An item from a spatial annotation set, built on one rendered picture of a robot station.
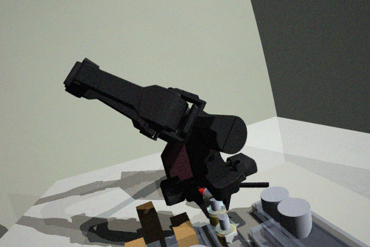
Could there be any black flat bar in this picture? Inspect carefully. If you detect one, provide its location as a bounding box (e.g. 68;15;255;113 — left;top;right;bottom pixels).
240;182;269;187

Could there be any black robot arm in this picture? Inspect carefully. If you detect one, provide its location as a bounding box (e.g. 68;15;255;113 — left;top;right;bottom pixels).
63;58;247;201

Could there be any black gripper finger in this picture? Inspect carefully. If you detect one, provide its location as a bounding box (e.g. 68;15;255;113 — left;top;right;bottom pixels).
186;190;210;219
222;195;231;211

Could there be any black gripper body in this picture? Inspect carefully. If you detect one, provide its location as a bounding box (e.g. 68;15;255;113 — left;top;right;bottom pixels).
160;147;258;206

